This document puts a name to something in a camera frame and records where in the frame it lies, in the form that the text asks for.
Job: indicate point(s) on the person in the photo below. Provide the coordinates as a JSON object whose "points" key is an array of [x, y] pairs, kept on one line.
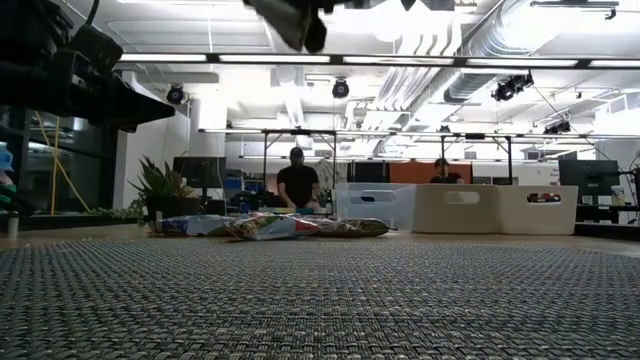
{"points": [[297, 185], [442, 177], [5, 160]]}

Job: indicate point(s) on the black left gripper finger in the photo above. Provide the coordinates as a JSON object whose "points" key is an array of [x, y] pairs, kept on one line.
{"points": [[140, 112]]}

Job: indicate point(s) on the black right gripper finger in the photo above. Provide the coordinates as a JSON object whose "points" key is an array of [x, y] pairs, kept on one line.
{"points": [[316, 32], [280, 20]]}

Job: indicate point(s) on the long ceiling light bar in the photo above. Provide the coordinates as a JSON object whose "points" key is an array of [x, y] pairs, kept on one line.
{"points": [[275, 58]]}

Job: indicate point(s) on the white plastic bin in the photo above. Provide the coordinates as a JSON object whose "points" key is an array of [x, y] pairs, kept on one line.
{"points": [[510, 220]]}

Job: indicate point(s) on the orange partition wall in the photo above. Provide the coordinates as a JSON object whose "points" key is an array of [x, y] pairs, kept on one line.
{"points": [[410, 172]]}

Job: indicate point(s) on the succulent in black pot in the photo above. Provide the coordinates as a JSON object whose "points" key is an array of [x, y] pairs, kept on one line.
{"points": [[172, 207]]}

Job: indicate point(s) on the beige plastic bin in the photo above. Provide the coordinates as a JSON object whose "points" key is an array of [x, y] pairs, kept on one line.
{"points": [[430, 215]]}

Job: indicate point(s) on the dark grey woven placemat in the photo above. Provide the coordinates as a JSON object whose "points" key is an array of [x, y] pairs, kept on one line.
{"points": [[320, 300]]}

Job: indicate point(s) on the black workstation frame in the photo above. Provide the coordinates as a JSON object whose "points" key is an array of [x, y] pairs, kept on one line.
{"points": [[509, 160], [265, 160]]}

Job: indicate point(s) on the red green Chewy bar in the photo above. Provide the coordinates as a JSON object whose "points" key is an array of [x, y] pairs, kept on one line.
{"points": [[270, 229]]}

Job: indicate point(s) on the black ceiling spotlight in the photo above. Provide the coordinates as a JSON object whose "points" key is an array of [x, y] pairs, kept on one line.
{"points": [[340, 89], [557, 127], [510, 87], [175, 94]]}

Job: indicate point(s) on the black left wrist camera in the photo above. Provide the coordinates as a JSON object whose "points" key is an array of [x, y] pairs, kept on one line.
{"points": [[95, 50]]}

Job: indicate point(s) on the clear plastic bin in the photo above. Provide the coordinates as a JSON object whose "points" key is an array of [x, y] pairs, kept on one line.
{"points": [[350, 215]]}

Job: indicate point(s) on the black computer monitor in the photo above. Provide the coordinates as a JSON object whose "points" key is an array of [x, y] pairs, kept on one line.
{"points": [[587, 177], [200, 172]]}

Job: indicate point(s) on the blue white granola bar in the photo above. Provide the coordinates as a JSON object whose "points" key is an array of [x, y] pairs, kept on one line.
{"points": [[190, 226]]}

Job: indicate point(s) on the silver ventilation duct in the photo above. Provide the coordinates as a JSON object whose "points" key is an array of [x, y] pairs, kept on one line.
{"points": [[470, 85]]}

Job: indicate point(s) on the white cylindrical standoff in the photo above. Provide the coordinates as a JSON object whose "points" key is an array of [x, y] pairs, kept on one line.
{"points": [[13, 225]]}

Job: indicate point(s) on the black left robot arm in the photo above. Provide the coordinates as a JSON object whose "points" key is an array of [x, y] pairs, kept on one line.
{"points": [[25, 30]]}

